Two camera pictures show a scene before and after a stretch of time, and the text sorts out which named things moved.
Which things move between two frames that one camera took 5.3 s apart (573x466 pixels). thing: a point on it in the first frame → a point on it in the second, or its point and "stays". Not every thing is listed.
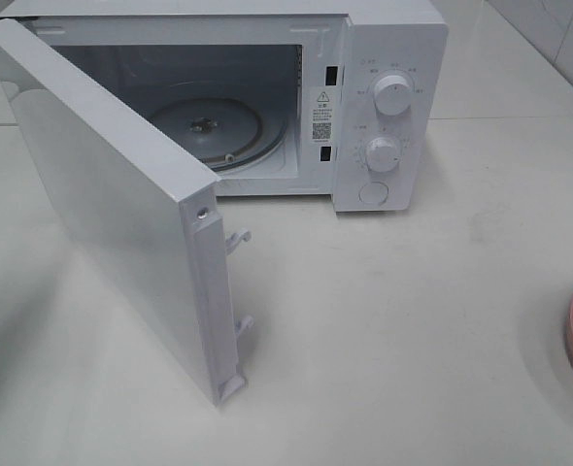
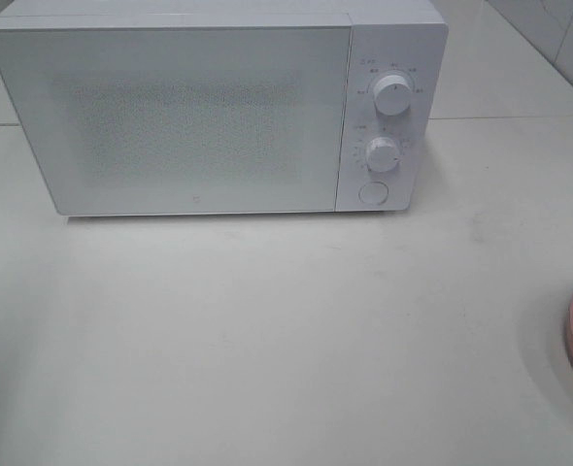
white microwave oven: [148, 211] → [181, 120]
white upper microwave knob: [391, 94] stays
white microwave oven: [341, 99] stays
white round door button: [373, 192] stays
